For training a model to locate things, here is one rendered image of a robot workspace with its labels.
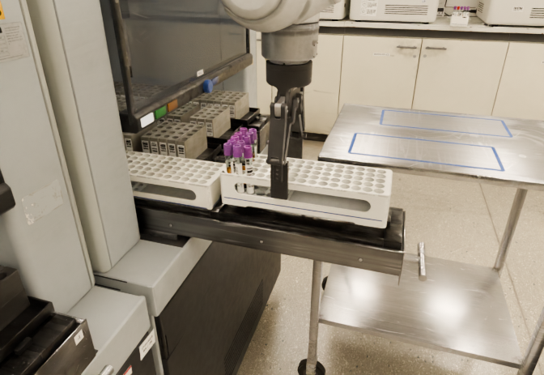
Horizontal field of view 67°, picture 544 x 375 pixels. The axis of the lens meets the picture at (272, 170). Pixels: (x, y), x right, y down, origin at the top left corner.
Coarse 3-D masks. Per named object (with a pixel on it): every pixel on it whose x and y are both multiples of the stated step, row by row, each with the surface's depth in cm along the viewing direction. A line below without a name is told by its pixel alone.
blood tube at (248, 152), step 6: (246, 150) 69; (252, 150) 70; (246, 156) 70; (252, 156) 70; (246, 162) 71; (252, 162) 71; (246, 168) 71; (252, 168) 71; (246, 174) 72; (252, 174) 72; (252, 186) 73; (252, 192) 73
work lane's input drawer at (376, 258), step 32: (160, 224) 80; (192, 224) 77; (224, 224) 75; (256, 224) 74; (288, 224) 72; (320, 224) 74; (352, 224) 74; (320, 256) 72; (352, 256) 70; (384, 256) 68; (416, 256) 74
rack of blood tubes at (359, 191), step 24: (264, 168) 74; (312, 168) 74; (336, 168) 74; (360, 168) 75; (264, 192) 74; (288, 192) 74; (312, 192) 69; (336, 192) 68; (360, 192) 66; (384, 192) 66; (336, 216) 70; (360, 216) 68; (384, 216) 67
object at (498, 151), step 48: (336, 144) 104; (384, 144) 104; (432, 144) 104; (480, 144) 104; (528, 144) 104; (336, 288) 134; (384, 288) 134; (432, 288) 134; (480, 288) 134; (384, 336) 118; (432, 336) 117; (480, 336) 117
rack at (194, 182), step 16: (128, 160) 85; (144, 160) 84; (160, 160) 85; (176, 160) 86; (192, 160) 84; (144, 176) 78; (160, 176) 79; (176, 176) 78; (192, 176) 80; (208, 176) 78; (144, 192) 84; (160, 192) 84; (176, 192) 84; (192, 192) 84; (208, 192) 75; (208, 208) 77
